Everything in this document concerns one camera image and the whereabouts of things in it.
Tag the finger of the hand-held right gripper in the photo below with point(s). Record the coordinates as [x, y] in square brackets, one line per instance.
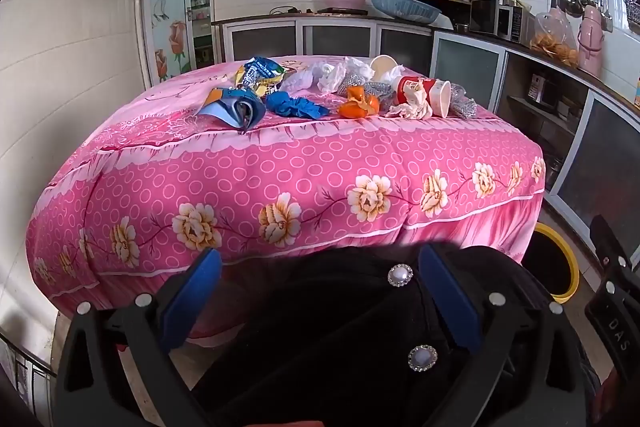
[612, 257]

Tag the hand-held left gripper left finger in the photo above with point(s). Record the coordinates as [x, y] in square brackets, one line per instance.
[192, 299]

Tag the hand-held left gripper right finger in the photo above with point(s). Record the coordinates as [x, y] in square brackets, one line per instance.
[450, 302]

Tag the yellow-rimmed black trash bin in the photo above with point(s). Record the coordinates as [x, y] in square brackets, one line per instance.
[571, 257]

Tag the white orange-dotted paper cup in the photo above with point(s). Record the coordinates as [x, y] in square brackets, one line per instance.
[384, 66]

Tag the white foam fruit net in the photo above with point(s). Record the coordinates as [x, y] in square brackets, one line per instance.
[330, 77]

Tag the pink floral tablecloth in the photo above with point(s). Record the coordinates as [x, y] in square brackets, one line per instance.
[300, 177]

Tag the crumpled blue snack packet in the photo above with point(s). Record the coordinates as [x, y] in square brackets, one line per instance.
[232, 107]

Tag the red white paper cup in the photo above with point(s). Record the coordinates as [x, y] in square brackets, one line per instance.
[436, 96]

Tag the pink thermos flask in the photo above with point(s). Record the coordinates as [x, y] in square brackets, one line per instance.
[591, 42]

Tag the blue rubber glove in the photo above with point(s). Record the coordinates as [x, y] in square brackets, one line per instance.
[292, 104]

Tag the clear bag of fried snacks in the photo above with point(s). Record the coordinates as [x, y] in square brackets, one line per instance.
[555, 39]

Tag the blue yellow snack packet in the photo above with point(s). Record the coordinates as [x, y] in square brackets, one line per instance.
[257, 74]

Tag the white-framed kitchen cabinet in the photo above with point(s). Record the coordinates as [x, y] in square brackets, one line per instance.
[465, 67]

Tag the black microwave oven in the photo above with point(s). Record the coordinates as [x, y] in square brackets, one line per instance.
[492, 17]

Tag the flower-printed glass door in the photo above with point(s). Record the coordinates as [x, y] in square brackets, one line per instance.
[167, 7]

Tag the blue plastic basket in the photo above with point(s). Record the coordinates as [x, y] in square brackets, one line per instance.
[405, 7]

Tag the black induction cooker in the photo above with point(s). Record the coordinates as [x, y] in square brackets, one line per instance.
[342, 12]

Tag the wall chopstick holder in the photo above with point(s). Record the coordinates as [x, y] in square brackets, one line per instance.
[632, 9]

